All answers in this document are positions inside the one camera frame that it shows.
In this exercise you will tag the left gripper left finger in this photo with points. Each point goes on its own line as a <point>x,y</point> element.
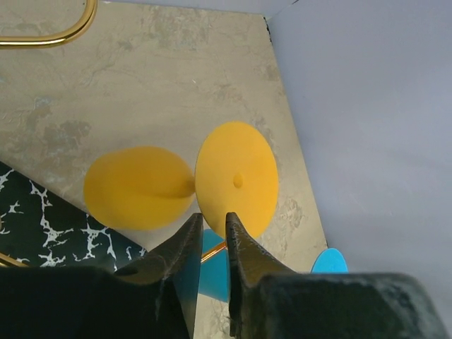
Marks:
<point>152,297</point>

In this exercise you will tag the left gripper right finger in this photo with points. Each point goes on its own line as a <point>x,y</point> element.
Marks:
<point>269,300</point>

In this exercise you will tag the blue wine glass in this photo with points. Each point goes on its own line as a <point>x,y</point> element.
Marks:
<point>214,275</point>

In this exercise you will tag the yellow wine glass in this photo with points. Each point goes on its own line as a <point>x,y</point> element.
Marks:
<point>148,187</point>

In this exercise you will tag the gold wine glass rack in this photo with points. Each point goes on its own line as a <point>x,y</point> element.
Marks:
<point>137,77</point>

